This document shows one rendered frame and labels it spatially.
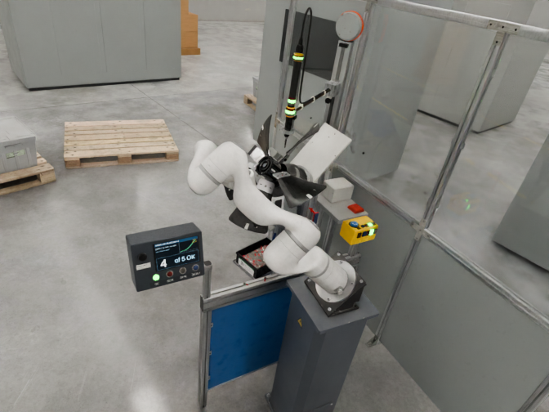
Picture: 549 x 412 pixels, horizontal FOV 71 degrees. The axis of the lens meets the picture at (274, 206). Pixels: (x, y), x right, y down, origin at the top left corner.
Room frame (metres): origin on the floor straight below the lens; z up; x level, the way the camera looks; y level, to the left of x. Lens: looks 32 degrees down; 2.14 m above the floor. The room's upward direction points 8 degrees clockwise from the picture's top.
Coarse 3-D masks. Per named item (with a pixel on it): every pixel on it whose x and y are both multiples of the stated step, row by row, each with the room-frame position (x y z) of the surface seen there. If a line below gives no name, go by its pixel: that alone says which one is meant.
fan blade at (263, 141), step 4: (268, 120) 2.12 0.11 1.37; (264, 124) 2.16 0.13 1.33; (268, 124) 2.09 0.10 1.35; (264, 128) 2.13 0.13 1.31; (268, 128) 2.06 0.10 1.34; (260, 132) 2.18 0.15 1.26; (264, 132) 2.11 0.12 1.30; (268, 132) 2.04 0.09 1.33; (264, 136) 2.09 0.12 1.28; (268, 136) 2.02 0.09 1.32; (260, 140) 2.16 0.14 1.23; (264, 140) 2.07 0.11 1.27; (268, 140) 2.00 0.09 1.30; (260, 144) 2.15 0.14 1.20; (264, 144) 2.06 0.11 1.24; (268, 144) 1.98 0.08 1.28; (264, 148) 2.06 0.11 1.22; (268, 148) 1.96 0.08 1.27; (264, 152) 2.06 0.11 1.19
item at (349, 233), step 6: (366, 216) 1.72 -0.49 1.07; (342, 222) 1.64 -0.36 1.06; (348, 222) 1.63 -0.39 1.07; (360, 222) 1.65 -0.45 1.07; (366, 222) 1.66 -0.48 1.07; (342, 228) 1.63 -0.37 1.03; (348, 228) 1.60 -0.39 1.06; (354, 228) 1.59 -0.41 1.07; (366, 228) 1.60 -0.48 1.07; (372, 228) 1.62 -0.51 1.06; (342, 234) 1.62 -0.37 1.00; (348, 234) 1.59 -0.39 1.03; (354, 234) 1.56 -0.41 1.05; (348, 240) 1.58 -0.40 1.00; (354, 240) 1.57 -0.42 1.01; (360, 240) 1.59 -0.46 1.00; (366, 240) 1.62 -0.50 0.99
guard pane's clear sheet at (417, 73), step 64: (320, 0) 2.96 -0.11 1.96; (320, 64) 2.85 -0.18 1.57; (384, 64) 2.34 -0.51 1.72; (448, 64) 1.99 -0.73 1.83; (512, 64) 1.74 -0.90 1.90; (384, 128) 2.22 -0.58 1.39; (448, 128) 1.88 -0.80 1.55; (512, 128) 1.64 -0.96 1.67; (384, 192) 2.10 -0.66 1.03; (448, 192) 1.77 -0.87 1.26; (512, 192) 1.53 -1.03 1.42; (512, 256) 1.42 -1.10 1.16
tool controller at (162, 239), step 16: (192, 224) 1.21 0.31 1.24; (128, 240) 1.05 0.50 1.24; (144, 240) 1.05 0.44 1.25; (160, 240) 1.06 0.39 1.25; (176, 240) 1.09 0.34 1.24; (192, 240) 1.12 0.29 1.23; (128, 256) 1.06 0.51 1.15; (144, 256) 1.01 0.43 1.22; (160, 256) 1.04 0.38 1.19; (176, 256) 1.07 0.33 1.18; (192, 256) 1.10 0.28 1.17; (144, 272) 1.00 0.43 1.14; (160, 272) 1.03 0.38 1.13; (176, 272) 1.06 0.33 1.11; (192, 272) 1.08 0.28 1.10; (144, 288) 0.98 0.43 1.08
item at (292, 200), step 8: (288, 176) 1.78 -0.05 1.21; (280, 184) 1.70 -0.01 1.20; (288, 184) 1.69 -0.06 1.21; (296, 184) 1.70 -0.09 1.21; (304, 184) 1.70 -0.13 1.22; (312, 184) 1.70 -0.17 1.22; (288, 192) 1.63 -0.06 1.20; (296, 192) 1.63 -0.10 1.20; (304, 192) 1.63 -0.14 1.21; (312, 192) 1.63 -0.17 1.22; (288, 200) 1.58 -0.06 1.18; (296, 200) 1.58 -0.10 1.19; (304, 200) 1.57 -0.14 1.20
